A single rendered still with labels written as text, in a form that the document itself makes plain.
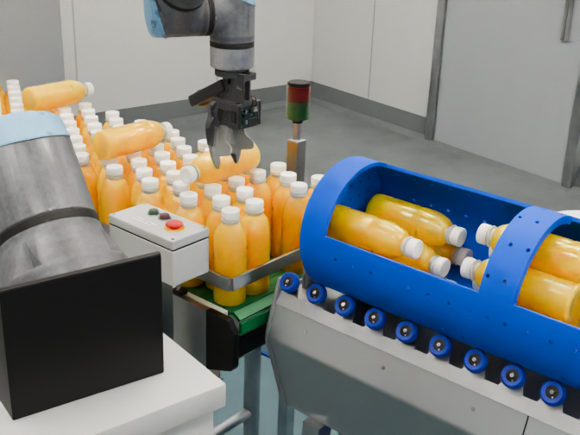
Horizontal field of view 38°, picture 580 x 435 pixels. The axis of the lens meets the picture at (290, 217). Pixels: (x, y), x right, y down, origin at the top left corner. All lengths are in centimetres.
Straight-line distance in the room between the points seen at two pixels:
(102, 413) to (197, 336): 74
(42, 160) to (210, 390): 40
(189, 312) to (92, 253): 76
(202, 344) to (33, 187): 80
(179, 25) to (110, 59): 452
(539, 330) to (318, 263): 47
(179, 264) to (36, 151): 57
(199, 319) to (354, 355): 36
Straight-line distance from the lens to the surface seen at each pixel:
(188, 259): 172
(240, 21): 170
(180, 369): 127
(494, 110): 583
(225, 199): 184
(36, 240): 117
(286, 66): 704
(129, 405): 120
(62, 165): 123
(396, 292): 160
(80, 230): 118
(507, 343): 152
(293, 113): 228
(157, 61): 635
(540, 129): 562
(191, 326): 190
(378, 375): 171
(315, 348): 179
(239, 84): 173
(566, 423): 156
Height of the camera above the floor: 178
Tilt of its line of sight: 22 degrees down
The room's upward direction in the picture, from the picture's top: 2 degrees clockwise
